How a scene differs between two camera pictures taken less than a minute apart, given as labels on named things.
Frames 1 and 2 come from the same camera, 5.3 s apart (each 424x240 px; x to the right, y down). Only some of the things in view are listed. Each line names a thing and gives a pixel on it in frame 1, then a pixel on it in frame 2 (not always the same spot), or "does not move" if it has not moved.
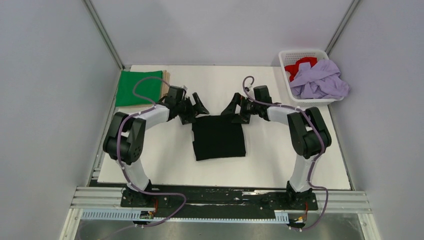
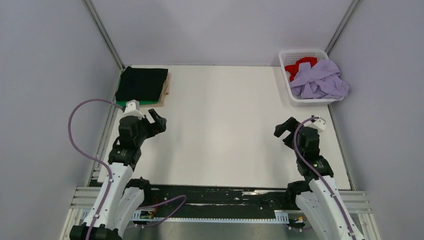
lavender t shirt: [321, 80] does not move
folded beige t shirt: [166, 80] does not move
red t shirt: [292, 70] does not move
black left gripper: [199, 109] -> [159, 125]
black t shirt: [217, 137] -> [144, 84]
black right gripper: [231, 108] -> [290, 125]
